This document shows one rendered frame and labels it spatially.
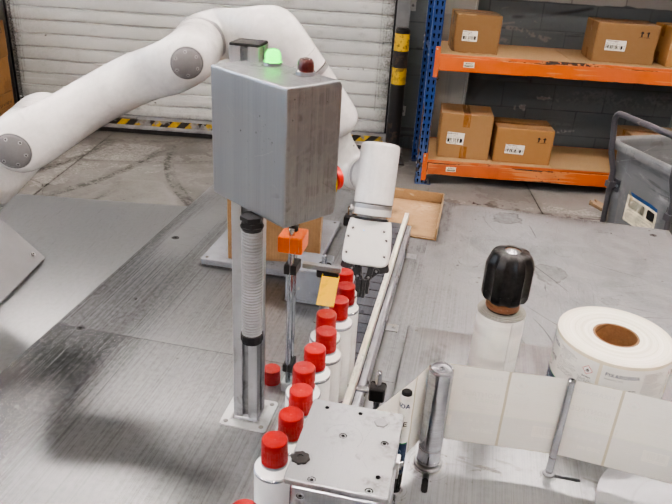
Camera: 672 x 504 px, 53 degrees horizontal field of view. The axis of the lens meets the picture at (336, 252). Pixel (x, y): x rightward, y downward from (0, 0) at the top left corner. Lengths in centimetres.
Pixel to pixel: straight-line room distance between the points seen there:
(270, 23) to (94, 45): 456
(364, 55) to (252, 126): 453
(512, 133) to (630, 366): 383
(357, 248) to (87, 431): 64
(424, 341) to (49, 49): 494
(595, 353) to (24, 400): 103
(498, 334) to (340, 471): 54
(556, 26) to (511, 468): 475
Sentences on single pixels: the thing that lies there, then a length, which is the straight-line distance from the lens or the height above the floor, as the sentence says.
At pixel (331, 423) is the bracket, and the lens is 80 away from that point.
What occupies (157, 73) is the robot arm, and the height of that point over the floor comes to 139.
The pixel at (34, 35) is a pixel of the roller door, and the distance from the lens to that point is 603.
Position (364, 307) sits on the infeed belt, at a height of 88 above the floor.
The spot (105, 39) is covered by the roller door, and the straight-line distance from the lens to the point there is 580.
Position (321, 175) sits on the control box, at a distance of 93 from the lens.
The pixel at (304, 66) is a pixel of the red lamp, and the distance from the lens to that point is 92.
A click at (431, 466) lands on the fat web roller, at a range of 114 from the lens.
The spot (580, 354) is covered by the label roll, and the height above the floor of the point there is 102.
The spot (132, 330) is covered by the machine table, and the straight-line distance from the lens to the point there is 156.
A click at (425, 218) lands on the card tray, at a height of 83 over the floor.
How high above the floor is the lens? 166
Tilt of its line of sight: 26 degrees down
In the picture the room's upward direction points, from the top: 4 degrees clockwise
